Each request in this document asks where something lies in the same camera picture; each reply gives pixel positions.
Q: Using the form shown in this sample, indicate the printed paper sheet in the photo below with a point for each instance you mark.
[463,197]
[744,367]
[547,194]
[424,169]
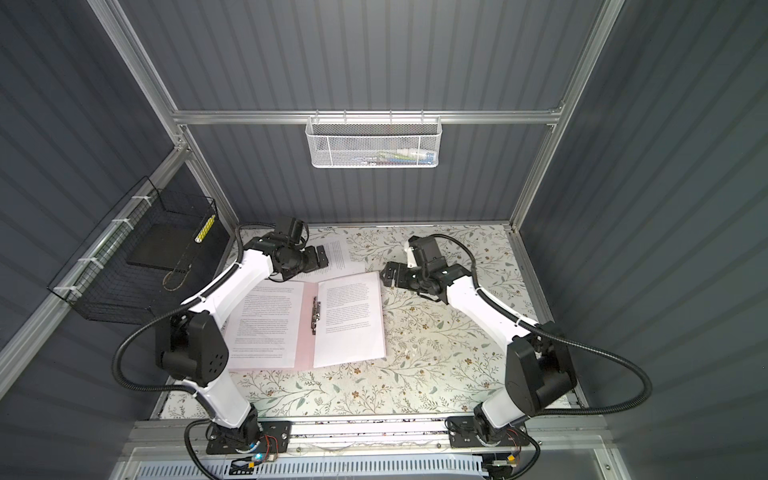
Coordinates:
[263,330]
[340,261]

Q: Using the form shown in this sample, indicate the pink file folder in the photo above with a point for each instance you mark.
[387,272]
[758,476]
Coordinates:
[306,340]

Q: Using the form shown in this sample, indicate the black wire basket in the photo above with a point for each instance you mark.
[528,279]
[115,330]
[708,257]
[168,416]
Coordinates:
[146,261]

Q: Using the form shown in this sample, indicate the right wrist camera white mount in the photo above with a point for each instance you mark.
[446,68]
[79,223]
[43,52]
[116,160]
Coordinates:
[424,253]

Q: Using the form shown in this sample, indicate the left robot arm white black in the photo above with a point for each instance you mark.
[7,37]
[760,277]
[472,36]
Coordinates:
[191,348]

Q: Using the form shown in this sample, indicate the markers in white basket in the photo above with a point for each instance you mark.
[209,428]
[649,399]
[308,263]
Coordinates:
[401,157]

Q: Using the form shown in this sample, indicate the printed paper sheets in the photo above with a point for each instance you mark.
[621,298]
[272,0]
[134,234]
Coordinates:
[350,326]

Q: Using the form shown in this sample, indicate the printed paper sheet back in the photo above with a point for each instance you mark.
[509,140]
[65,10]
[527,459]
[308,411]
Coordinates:
[340,261]

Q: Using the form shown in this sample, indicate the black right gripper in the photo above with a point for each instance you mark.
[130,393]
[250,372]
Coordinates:
[391,268]

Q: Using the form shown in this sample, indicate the yellow marker in basket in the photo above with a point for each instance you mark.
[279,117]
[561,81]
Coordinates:
[205,229]

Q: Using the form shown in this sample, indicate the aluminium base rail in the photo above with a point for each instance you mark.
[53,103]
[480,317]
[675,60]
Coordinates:
[421,446]

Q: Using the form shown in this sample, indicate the white wire mesh basket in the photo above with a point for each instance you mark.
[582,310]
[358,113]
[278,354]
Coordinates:
[333,145]

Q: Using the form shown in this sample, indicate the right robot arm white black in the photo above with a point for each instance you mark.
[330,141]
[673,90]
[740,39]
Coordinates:
[537,370]

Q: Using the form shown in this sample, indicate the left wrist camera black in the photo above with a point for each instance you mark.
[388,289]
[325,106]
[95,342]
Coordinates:
[292,231]

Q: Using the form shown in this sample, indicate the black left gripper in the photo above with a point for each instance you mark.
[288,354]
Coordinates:
[312,263]

